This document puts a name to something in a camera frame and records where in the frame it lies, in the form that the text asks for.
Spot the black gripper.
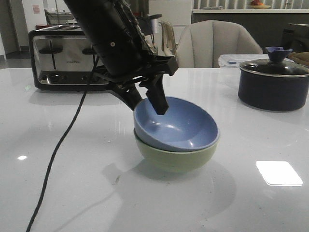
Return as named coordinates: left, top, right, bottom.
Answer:
left=91, top=36, right=178, bottom=115

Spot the blue bowl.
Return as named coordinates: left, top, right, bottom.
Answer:
left=134, top=96, right=220, bottom=152

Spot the green bowl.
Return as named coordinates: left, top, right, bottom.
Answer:
left=134, top=133, right=220, bottom=173

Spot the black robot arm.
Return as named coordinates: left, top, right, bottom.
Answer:
left=65, top=0, right=178, bottom=115

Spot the cream plastic chair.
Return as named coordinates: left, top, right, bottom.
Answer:
left=159, top=20, right=177, bottom=57

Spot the beige upholstered chair right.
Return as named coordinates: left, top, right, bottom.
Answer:
left=175, top=20, right=263, bottom=68

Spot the white cabinet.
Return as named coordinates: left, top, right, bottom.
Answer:
left=148, top=0, right=193, bottom=26

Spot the black and chrome toaster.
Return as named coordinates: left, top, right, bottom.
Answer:
left=28, top=25, right=97, bottom=91

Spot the clear plastic container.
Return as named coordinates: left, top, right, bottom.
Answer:
left=218, top=54, right=296, bottom=68

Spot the glass pot lid blue knob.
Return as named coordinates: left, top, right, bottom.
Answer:
left=239, top=46, right=309, bottom=78

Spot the dark blue cooking pot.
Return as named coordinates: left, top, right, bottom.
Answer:
left=238, top=71, right=309, bottom=112

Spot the fruit bowl on counter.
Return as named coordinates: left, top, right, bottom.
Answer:
left=249, top=0, right=271, bottom=9

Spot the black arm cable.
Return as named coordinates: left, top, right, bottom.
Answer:
left=25, top=54, right=101, bottom=232

